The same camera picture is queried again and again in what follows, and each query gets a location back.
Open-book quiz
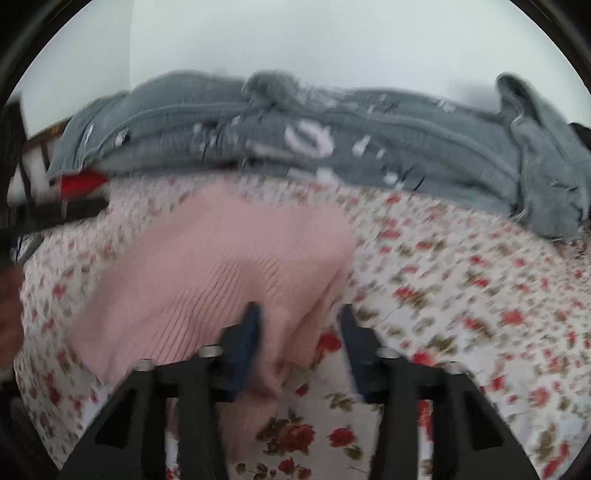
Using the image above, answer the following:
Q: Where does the red cloth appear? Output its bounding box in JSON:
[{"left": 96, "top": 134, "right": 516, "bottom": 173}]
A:
[{"left": 60, "top": 171, "right": 112, "bottom": 200}]

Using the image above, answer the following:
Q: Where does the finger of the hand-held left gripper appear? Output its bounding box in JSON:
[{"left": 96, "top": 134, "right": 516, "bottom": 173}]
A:
[{"left": 18, "top": 198, "right": 110, "bottom": 230}]

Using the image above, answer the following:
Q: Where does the dark wooden frame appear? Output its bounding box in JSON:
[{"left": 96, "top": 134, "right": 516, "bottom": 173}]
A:
[{"left": 0, "top": 100, "right": 71, "bottom": 209}]

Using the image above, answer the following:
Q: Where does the floral bed sheet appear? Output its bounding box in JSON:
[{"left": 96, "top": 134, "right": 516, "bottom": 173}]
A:
[{"left": 13, "top": 173, "right": 591, "bottom": 480}]

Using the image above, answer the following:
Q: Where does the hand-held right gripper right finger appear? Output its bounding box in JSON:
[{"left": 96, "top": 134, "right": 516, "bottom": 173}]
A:
[{"left": 338, "top": 305, "right": 542, "bottom": 480}]

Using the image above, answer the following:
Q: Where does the pink knitted sweater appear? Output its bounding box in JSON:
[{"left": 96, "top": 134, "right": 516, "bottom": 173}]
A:
[{"left": 65, "top": 182, "right": 357, "bottom": 466}]

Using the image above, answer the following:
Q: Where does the grey quilted blanket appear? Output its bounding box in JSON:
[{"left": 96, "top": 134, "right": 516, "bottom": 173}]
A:
[{"left": 46, "top": 69, "right": 591, "bottom": 244}]

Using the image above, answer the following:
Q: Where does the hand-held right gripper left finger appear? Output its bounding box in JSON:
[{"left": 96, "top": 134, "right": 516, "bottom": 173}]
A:
[{"left": 58, "top": 302, "right": 265, "bottom": 480}]

